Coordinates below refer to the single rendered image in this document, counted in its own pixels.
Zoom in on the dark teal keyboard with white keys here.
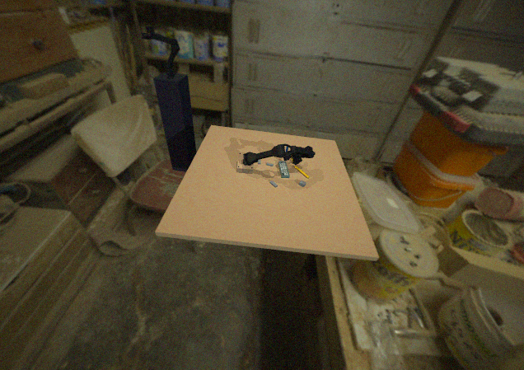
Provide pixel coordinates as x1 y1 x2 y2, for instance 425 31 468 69
278 161 290 178

